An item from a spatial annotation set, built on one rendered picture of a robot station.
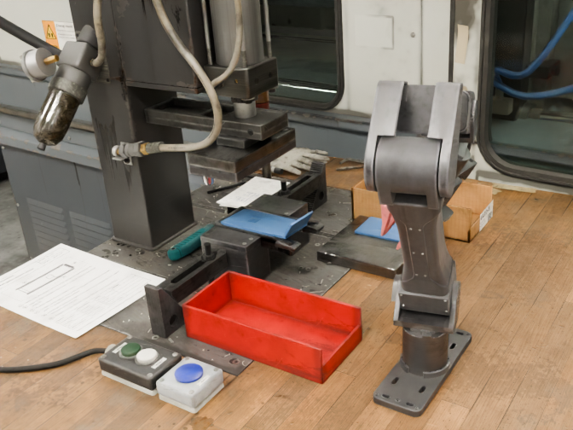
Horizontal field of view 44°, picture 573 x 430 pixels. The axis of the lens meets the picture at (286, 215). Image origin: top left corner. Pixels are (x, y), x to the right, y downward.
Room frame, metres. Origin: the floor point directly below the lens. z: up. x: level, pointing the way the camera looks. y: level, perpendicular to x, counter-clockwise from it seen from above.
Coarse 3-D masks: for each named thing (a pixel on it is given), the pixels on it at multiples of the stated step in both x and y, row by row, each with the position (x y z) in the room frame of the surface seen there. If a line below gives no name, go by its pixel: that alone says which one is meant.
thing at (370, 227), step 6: (366, 222) 1.25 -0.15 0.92; (372, 222) 1.25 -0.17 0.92; (378, 222) 1.25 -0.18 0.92; (360, 228) 1.23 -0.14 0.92; (366, 228) 1.23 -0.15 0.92; (372, 228) 1.22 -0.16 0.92; (378, 228) 1.22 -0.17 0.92; (396, 228) 1.22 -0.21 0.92; (366, 234) 1.20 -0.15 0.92; (372, 234) 1.20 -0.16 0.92; (378, 234) 1.20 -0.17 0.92; (390, 234) 1.19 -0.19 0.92; (396, 234) 1.19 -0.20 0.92; (390, 240) 1.18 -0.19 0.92; (396, 240) 1.17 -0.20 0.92
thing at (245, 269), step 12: (300, 216) 1.21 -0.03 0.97; (300, 240) 1.21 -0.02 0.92; (204, 252) 1.12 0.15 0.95; (228, 252) 1.09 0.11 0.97; (240, 252) 1.08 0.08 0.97; (252, 252) 1.08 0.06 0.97; (264, 252) 1.11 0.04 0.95; (276, 252) 1.20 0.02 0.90; (228, 264) 1.09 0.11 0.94; (240, 264) 1.08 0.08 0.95; (252, 264) 1.08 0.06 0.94; (264, 264) 1.11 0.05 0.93; (216, 276) 1.11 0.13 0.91; (252, 276) 1.08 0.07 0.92; (264, 276) 1.11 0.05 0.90
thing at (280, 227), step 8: (232, 216) 1.18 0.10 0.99; (240, 216) 1.18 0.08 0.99; (248, 216) 1.18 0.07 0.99; (256, 216) 1.18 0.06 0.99; (264, 216) 1.18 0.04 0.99; (272, 216) 1.17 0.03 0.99; (304, 216) 1.11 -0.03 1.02; (240, 224) 1.14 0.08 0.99; (248, 224) 1.14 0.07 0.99; (256, 224) 1.14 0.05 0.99; (264, 224) 1.14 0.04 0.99; (272, 224) 1.13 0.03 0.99; (280, 224) 1.13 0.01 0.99; (288, 224) 1.13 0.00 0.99; (296, 224) 1.09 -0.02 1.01; (304, 224) 1.13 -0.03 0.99; (272, 232) 1.10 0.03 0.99; (280, 232) 1.10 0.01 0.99; (288, 232) 1.08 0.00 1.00
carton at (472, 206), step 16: (352, 192) 1.32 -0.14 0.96; (368, 192) 1.30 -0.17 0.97; (464, 192) 1.30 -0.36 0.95; (480, 192) 1.29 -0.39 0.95; (352, 208) 1.32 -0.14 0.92; (368, 208) 1.30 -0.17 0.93; (464, 208) 1.19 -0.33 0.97; (480, 208) 1.28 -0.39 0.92; (448, 224) 1.20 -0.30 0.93; (464, 224) 1.19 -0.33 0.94; (480, 224) 1.22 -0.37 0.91; (464, 240) 1.18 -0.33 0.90
